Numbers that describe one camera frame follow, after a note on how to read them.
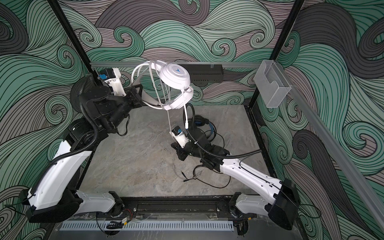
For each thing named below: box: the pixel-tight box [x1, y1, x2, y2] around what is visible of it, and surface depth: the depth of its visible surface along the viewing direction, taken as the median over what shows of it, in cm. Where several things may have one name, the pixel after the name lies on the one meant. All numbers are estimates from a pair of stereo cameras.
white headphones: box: [131, 60, 194, 125], surface depth 44 cm
